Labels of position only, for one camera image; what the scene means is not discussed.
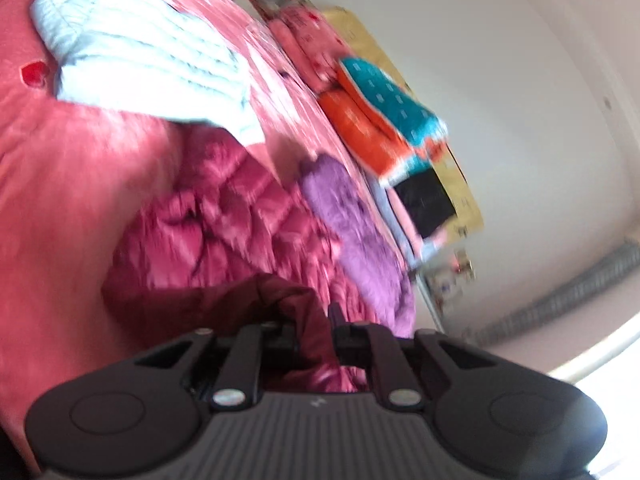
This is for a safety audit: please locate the orange folded quilt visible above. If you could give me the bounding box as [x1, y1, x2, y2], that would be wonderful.
[319, 83, 431, 185]

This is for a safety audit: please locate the purple quilted jacket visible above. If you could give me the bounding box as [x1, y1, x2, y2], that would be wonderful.
[298, 154, 416, 337]

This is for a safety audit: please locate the teal polka dot quilt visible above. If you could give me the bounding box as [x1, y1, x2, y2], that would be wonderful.
[336, 58, 448, 148]

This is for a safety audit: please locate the pink folded blanket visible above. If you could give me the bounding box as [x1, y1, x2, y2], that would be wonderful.
[366, 176, 448, 269]

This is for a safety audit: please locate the light blue down jacket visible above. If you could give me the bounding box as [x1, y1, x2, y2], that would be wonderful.
[30, 0, 265, 146]

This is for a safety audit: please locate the magenta quilted down jacket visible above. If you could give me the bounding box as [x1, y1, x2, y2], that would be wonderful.
[102, 127, 376, 392]

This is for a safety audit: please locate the grey corrugated pipe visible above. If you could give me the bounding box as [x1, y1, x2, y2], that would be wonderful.
[462, 238, 639, 348]

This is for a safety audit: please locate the black folded garment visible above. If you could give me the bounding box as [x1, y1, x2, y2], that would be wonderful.
[394, 168, 456, 238]

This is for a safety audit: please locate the pink fleece bed cover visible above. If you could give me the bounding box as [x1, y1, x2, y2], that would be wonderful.
[1, 0, 400, 469]

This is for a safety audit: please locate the yellow headboard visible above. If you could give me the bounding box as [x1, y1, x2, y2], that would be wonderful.
[322, 6, 484, 244]

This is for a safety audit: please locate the pink heart pillow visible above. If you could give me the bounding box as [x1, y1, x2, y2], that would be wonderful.
[268, 6, 355, 93]

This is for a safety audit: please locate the white nightstand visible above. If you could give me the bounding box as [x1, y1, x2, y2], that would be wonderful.
[414, 249, 475, 333]

